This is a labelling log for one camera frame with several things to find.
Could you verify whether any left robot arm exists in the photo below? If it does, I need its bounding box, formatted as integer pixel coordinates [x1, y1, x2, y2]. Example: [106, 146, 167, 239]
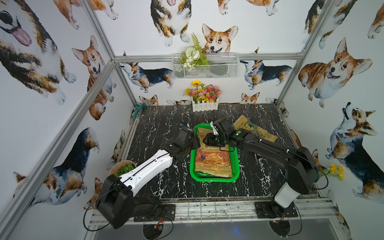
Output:
[95, 127, 201, 229]

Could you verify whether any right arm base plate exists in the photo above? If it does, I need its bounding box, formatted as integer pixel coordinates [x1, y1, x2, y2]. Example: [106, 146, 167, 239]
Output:
[255, 201, 299, 219]

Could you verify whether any brown pot with green plant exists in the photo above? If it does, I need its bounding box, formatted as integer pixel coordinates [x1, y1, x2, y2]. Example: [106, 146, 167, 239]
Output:
[109, 160, 136, 177]

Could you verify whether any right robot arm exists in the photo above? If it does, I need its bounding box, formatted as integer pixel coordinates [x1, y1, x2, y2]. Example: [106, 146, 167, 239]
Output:
[203, 119, 319, 219]

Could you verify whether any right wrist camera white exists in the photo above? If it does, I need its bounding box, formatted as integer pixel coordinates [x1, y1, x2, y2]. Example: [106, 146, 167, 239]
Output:
[210, 121, 219, 136]

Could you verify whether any yellow artificial flowers right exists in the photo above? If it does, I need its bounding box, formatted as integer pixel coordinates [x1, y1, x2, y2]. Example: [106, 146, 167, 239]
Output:
[319, 163, 344, 181]

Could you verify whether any tan sour cream chips bag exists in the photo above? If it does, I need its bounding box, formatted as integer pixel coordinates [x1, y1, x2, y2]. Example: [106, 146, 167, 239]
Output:
[234, 115, 278, 143]

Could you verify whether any green plastic basket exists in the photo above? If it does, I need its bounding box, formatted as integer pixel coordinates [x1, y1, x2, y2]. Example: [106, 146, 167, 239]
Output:
[190, 147, 240, 183]

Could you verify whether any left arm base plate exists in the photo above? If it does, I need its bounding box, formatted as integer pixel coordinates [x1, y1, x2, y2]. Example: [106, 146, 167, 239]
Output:
[134, 204, 176, 222]

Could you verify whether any white wire wall basket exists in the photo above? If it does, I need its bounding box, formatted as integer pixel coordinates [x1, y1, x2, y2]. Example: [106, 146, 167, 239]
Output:
[172, 53, 240, 80]

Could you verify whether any tan red CHIPS bag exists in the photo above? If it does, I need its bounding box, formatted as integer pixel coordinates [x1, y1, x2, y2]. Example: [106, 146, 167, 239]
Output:
[195, 128, 233, 179]

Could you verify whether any white picket fence flower box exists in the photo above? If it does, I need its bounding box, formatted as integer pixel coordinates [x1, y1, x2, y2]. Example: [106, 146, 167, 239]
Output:
[184, 80, 222, 112]

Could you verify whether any teal cloth in corner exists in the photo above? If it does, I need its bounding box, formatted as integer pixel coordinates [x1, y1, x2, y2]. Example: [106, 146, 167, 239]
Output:
[131, 102, 152, 121]

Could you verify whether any white green artificial flower bunch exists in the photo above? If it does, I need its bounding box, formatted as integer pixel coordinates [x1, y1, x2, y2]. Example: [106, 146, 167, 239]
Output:
[178, 33, 211, 71]

